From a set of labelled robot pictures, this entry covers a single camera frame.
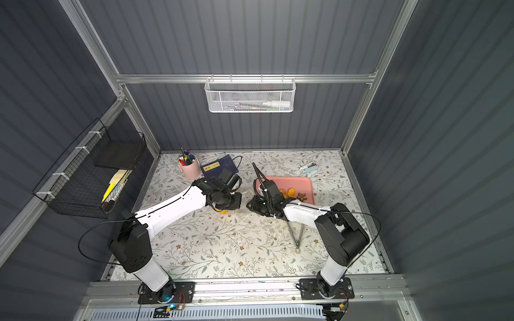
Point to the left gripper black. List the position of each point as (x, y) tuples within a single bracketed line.
[(233, 200)]

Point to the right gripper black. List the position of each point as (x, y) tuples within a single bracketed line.
[(263, 202)]

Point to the metal kitchen tongs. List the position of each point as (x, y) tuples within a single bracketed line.
[(296, 231)]

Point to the yellow cookie pile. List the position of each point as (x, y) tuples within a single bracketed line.
[(292, 193)]

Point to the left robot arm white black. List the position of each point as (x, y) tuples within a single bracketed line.
[(131, 238)]

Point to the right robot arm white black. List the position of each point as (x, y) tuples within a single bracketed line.
[(342, 235)]

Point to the dark blue book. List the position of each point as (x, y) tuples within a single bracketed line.
[(216, 167)]

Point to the pink pen cup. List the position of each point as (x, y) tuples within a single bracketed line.
[(189, 165)]

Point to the small pale green eraser box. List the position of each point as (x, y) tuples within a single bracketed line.
[(308, 168)]

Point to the white marker in basket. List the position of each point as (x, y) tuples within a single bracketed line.
[(281, 105)]

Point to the yellow notepad in basket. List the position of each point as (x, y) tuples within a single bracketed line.
[(116, 185)]

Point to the black slab in side basket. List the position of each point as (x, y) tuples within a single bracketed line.
[(120, 155)]

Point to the white wire wall basket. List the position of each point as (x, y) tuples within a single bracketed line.
[(242, 96)]

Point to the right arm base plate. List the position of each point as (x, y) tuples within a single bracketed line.
[(318, 289)]

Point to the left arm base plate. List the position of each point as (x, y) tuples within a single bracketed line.
[(171, 293)]

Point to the black wire side basket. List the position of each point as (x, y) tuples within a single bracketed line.
[(77, 186)]

